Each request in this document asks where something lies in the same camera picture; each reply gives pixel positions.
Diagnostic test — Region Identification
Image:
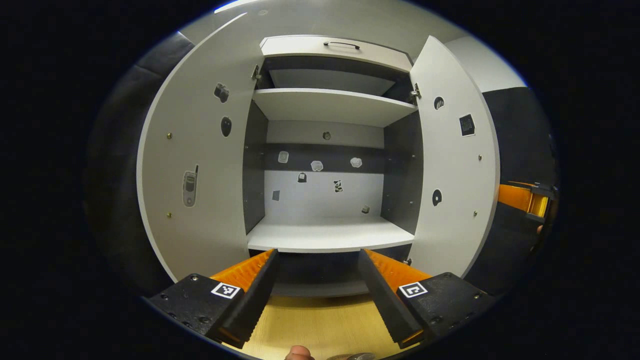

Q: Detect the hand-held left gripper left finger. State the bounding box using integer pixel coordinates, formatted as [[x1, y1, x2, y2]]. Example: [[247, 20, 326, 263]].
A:
[[144, 248, 280, 350]]

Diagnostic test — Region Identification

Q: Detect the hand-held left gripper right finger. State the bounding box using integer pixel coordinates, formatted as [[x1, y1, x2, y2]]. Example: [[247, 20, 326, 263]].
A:
[[358, 248, 497, 350]]

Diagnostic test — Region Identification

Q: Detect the white cabinet door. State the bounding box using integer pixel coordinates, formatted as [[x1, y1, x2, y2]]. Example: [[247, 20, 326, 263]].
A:
[[409, 35, 501, 280], [136, 12, 266, 283]]

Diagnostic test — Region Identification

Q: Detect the white and grey cabinet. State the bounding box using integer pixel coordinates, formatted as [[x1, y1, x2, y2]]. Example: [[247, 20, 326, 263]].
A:
[[242, 34, 426, 298]]

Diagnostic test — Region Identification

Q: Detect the white cabinet drawer front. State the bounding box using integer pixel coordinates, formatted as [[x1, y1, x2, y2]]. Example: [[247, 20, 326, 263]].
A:
[[260, 35, 414, 73]]

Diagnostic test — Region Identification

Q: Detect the black backdrop cloth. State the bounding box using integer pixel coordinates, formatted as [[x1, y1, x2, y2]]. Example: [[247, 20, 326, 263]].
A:
[[84, 32, 197, 297], [462, 86, 560, 297]]

